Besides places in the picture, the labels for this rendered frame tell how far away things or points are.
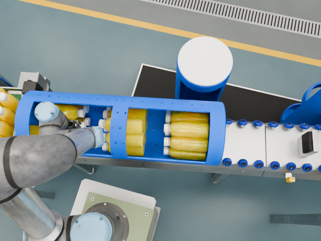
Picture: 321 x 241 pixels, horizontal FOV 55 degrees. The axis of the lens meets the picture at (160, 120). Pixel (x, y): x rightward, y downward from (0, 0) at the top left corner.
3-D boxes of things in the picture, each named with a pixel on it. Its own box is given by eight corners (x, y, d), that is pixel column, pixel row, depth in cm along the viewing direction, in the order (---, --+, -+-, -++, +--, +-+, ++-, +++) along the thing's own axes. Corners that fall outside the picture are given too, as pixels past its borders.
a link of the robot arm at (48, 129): (68, 153, 101) (67, 121, 105) (34, 157, 101) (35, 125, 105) (75, 157, 109) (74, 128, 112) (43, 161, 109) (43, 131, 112)
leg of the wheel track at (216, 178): (218, 183, 238) (235, 172, 178) (210, 182, 238) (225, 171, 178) (218, 176, 240) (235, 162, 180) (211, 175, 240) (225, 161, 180)
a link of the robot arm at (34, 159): (60, 132, 62) (102, 119, 111) (5, 138, 62) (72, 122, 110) (67, 189, 62) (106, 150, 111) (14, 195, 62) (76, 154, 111)
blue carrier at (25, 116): (215, 168, 148) (225, 163, 120) (37, 155, 152) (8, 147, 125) (217, 110, 154) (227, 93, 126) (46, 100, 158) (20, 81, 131)
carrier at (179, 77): (169, 104, 243) (180, 137, 234) (169, 45, 159) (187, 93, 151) (203, 93, 244) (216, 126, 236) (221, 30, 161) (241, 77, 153)
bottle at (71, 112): (40, 102, 138) (79, 104, 137) (46, 104, 145) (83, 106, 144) (38, 117, 138) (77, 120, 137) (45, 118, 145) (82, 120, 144)
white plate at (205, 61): (170, 44, 158) (170, 46, 159) (187, 92, 150) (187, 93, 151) (221, 29, 160) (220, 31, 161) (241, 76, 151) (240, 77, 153)
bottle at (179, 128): (208, 138, 129) (166, 136, 130) (207, 138, 136) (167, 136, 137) (209, 122, 129) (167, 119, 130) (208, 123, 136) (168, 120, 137)
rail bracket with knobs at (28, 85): (41, 104, 165) (33, 97, 155) (28, 104, 165) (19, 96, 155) (45, 87, 168) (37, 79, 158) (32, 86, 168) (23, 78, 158)
